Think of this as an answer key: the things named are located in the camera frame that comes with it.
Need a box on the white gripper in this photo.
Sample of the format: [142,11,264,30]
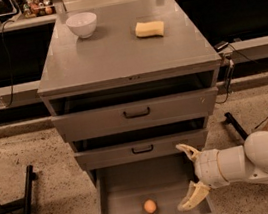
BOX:
[176,143,225,212]

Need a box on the orange fruit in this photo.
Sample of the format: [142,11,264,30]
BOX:
[143,200,157,214]

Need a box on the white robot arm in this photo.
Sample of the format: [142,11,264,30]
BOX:
[176,130,268,212]

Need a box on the grey bottom drawer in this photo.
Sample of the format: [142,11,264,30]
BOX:
[95,153,218,214]

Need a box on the grey drawer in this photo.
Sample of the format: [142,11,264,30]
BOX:
[95,153,218,214]
[70,119,208,170]
[52,85,217,142]

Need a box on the grey middle drawer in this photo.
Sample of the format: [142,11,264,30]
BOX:
[70,119,208,170]

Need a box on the grey drawer cabinet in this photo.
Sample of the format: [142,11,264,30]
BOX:
[24,0,238,194]

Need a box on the grey top drawer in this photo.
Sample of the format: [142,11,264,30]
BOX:
[52,85,217,142]

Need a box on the black stand leg right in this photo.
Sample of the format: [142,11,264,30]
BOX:
[224,112,248,140]

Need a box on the black stand leg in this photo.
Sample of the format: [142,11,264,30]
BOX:
[224,112,248,140]
[0,165,37,214]

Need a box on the yellow sponge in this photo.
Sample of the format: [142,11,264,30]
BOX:
[135,21,165,38]

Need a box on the black stand leg left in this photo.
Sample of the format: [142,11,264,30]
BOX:
[0,165,37,214]

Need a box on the white bowl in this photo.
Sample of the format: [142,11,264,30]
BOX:
[66,12,97,38]

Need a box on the rack of small bottles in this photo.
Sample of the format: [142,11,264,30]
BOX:
[19,0,55,19]

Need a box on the black middle drawer handle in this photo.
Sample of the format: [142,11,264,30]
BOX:
[131,145,154,155]

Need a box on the black drawer handle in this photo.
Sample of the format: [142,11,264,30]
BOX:
[131,145,154,155]
[123,107,151,119]

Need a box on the black top drawer handle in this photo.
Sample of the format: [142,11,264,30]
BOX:
[123,107,151,119]

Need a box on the black cable right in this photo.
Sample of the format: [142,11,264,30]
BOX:
[206,38,265,106]

